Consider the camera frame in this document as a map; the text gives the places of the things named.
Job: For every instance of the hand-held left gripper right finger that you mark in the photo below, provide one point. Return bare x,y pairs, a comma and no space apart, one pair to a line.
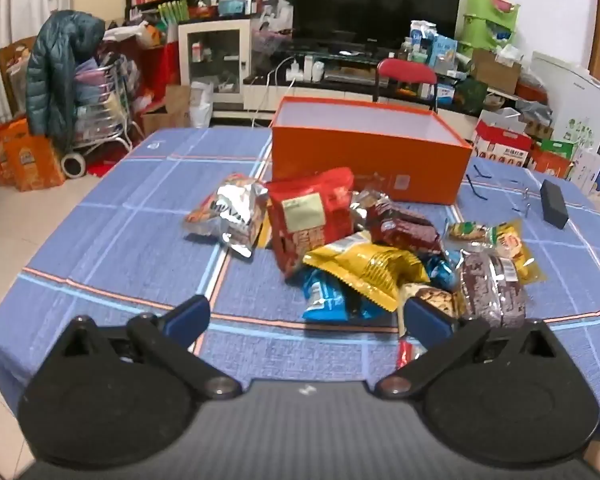
425,317

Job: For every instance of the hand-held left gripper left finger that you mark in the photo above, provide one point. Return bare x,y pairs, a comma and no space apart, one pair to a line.
187,312

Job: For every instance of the blue cookie packet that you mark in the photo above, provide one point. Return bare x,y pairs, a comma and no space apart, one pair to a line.
432,297

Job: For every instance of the small red snack packet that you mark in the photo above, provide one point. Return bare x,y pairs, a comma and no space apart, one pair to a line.
405,355

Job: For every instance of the small blue snack packet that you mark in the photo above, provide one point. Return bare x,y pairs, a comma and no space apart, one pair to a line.
442,270

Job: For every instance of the round brown bread packet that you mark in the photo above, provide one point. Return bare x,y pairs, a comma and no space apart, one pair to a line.
495,290

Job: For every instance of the dark red snack packet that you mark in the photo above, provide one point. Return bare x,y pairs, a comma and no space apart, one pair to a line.
405,230

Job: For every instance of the green noodle snack packet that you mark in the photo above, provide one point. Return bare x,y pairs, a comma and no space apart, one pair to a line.
467,232

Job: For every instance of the silver orange snack bag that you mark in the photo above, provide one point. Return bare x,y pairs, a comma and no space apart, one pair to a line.
230,210

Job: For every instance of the yellow noodle snack packet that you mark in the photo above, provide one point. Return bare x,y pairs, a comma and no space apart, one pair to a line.
515,250

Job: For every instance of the brown pink snack packet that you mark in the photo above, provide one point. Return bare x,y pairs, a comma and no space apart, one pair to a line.
367,200

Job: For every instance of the red snack bag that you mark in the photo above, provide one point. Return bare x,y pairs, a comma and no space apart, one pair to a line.
305,220

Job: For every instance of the orange cardboard box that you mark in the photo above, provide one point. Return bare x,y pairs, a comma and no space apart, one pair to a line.
330,160

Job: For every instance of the eyeglasses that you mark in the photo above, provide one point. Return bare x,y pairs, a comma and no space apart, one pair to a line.
474,187

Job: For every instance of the black glasses case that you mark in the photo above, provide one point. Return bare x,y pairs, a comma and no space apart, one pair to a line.
554,205

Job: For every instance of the red white printed carton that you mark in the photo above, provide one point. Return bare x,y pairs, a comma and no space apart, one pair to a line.
500,147

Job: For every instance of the tape roll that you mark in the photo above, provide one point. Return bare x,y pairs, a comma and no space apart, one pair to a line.
64,165

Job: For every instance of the orange green carton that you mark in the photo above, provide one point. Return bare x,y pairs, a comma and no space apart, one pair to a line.
550,162

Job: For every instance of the white plastic bag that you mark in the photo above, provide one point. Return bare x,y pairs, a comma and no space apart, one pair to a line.
201,107

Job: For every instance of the open cardboard box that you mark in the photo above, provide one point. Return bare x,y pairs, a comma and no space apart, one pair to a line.
172,107

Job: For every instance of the orange paper bag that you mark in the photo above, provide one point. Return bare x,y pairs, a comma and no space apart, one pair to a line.
0,150
35,165

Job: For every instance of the white television stand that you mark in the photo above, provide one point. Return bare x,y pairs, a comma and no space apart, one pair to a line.
330,91

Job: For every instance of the red folding chair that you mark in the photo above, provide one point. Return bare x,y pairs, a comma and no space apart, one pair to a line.
405,70

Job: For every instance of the brown cardboard box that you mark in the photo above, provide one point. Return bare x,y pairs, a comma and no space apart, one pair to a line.
495,72

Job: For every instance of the white chest freezer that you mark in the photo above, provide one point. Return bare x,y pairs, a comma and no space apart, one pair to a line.
575,100

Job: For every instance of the blue white package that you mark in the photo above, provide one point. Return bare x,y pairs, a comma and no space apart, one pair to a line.
442,50

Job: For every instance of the dark green puffer jacket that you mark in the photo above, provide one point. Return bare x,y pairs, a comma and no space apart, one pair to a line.
55,75

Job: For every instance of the white glass door cabinet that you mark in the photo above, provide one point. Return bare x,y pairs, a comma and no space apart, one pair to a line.
215,27

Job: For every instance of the green plastic storage shelf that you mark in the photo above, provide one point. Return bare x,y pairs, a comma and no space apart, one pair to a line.
480,25

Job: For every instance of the black television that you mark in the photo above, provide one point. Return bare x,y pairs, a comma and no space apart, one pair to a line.
375,0

